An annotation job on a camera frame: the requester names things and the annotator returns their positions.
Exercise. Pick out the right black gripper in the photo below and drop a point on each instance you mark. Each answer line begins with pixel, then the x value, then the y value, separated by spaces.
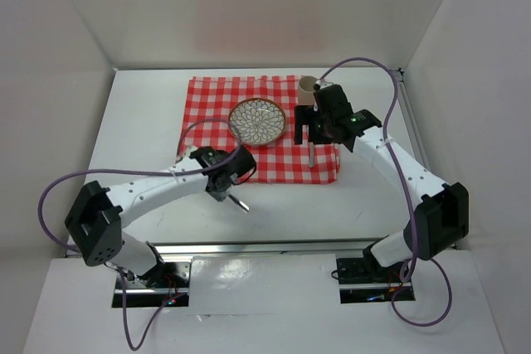
pixel 306 114

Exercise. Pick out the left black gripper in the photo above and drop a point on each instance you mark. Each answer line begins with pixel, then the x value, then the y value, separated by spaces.
pixel 219 196

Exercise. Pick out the brown paper cup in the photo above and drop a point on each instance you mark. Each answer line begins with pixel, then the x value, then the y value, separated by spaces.
pixel 305 90

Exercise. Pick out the silver fork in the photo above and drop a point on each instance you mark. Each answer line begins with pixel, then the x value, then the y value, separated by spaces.
pixel 239 203

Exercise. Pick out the silver table knife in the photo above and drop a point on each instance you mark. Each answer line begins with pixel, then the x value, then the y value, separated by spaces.
pixel 311 162

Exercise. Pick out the patterned plate brown rim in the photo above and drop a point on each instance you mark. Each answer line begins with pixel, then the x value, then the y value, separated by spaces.
pixel 257 121

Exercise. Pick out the red white checkered cloth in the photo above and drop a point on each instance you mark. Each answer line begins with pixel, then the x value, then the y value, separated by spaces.
pixel 281 161

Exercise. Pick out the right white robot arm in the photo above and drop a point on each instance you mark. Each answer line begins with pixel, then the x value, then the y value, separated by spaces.
pixel 439 212

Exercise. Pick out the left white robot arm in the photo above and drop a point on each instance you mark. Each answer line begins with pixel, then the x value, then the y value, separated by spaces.
pixel 99 215

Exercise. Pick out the aluminium right side rail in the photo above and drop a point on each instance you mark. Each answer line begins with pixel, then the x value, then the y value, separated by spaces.
pixel 410 122

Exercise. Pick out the aluminium rail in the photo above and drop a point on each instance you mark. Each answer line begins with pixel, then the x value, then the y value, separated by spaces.
pixel 279 247
pixel 410 122

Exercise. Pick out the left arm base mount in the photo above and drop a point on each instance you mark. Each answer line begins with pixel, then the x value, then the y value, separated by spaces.
pixel 172 285

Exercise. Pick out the aluminium front rail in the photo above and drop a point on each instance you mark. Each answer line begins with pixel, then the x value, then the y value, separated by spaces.
pixel 279 247

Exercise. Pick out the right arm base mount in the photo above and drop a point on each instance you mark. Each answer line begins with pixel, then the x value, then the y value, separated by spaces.
pixel 359 284

